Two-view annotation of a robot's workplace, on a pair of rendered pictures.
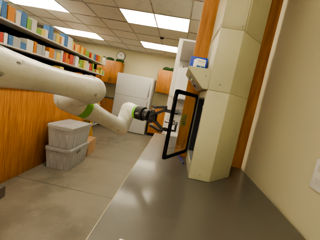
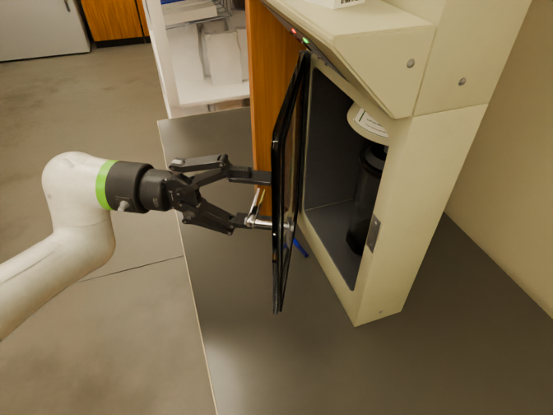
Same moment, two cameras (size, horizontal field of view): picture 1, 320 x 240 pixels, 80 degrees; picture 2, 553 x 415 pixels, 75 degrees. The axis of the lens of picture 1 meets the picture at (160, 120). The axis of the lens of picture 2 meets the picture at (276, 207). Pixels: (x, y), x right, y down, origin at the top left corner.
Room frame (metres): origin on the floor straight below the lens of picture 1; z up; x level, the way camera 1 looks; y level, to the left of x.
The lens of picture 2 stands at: (0.67, 0.09, 1.61)
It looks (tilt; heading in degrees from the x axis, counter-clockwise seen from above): 42 degrees down; 337
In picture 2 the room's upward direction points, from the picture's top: straight up
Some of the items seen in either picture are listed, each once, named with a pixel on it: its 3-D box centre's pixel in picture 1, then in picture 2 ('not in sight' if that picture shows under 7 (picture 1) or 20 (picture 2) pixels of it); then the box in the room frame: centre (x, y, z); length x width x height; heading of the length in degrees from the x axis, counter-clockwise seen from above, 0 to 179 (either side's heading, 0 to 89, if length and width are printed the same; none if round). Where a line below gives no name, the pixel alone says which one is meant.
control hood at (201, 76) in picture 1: (195, 80); (315, 35); (1.12, -0.16, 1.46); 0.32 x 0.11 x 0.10; 176
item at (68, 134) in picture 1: (70, 133); not in sight; (2.89, 1.34, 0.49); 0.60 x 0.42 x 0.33; 176
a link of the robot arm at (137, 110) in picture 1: (141, 113); (134, 188); (1.24, 0.13, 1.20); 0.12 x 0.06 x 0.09; 148
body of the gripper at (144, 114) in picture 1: (150, 115); (174, 191); (1.20, 0.06, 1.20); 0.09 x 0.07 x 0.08; 58
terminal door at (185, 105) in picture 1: (181, 124); (288, 188); (1.14, -0.13, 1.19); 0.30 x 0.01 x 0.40; 147
